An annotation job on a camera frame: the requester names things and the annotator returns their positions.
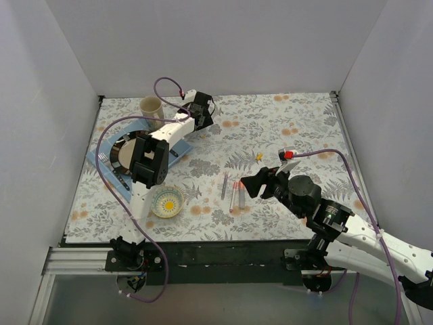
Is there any grey orange highlighter pen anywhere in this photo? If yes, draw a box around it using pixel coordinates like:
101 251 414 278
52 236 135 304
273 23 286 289
239 191 245 209

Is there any purple pen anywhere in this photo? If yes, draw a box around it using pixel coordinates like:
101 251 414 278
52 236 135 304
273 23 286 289
221 172 228 200

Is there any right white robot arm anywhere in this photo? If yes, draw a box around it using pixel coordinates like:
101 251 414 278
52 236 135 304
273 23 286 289
241 167 432 309

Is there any beige mug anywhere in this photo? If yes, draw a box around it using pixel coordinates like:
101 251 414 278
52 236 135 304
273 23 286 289
139 96 165 131

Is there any floral tablecloth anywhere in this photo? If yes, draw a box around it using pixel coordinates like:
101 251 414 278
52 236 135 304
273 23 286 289
64 93 375 243

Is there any patterned bowl yellow centre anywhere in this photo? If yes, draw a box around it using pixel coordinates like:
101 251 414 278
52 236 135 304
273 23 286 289
151 186 184 219

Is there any dark rimmed beige plate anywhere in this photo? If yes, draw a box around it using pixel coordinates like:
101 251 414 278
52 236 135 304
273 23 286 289
109 130 150 175

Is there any blue tiled placemat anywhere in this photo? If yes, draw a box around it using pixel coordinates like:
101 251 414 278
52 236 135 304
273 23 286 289
87 119 192 202

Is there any silver fork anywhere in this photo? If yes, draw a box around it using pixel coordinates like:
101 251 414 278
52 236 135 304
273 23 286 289
98 152 112 169

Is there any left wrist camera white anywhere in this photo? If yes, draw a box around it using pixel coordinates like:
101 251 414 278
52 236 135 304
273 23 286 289
182 89 197 104

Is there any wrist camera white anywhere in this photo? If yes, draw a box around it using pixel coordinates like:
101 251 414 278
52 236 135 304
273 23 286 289
182 89 197 104
277 148 300 174

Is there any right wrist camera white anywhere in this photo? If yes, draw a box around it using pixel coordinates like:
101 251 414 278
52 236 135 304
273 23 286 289
277 148 300 174

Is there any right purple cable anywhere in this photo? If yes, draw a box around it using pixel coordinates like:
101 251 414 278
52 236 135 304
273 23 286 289
294 148 405 325

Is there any black handled table knife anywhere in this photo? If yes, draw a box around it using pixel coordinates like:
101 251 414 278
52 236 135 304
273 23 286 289
170 149 179 158

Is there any black base frame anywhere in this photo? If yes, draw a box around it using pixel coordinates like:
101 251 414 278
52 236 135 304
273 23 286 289
60 238 386 288

